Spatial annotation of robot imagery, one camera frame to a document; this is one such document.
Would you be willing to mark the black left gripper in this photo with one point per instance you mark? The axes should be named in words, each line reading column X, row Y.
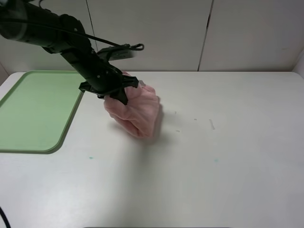
column 60, row 34

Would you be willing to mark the pink terry towel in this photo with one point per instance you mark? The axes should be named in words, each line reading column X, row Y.
column 140, row 115

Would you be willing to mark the green plastic tray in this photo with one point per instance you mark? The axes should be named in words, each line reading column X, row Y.
column 36, row 113

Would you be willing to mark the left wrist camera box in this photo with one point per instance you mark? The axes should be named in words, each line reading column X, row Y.
column 114, row 53

